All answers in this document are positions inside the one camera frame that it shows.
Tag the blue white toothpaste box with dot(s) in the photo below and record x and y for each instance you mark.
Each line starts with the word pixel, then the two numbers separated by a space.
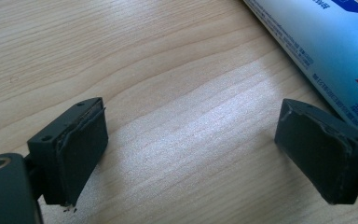
pixel 332 40

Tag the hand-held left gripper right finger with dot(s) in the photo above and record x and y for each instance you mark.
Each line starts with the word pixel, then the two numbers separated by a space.
pixel 317 155

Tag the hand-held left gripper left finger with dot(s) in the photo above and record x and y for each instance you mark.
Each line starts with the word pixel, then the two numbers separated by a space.
pixel 80 155

